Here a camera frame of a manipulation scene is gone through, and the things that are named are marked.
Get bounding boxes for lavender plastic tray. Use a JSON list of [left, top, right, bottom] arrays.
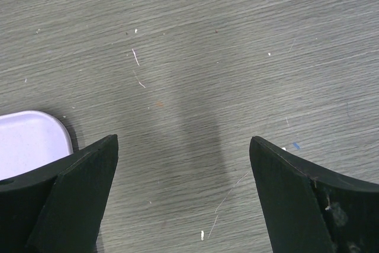
[[1, 111, 73, 180]]

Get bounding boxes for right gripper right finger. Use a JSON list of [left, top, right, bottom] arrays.
[[249, 136, 378, 252]]

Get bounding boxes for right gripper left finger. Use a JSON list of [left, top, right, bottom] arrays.
[[1, 134, 118, 253]]

